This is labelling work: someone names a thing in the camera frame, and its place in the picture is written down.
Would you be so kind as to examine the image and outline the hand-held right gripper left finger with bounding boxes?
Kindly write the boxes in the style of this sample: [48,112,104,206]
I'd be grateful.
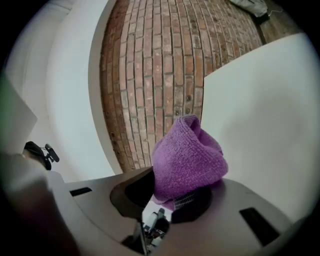
[47,166,157,251]

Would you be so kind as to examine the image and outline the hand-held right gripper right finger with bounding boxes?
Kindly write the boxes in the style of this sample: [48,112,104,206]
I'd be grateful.
[159,178,295,256]

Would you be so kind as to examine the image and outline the purple cleaning cloth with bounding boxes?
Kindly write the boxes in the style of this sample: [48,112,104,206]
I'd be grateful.
[151,114,230,212]

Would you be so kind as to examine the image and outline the white backpack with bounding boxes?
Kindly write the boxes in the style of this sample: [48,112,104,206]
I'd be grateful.
[228,0,270,18]

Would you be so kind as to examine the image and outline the white floor cable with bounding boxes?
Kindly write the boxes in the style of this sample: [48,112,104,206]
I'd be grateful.
[267,7,285,18]

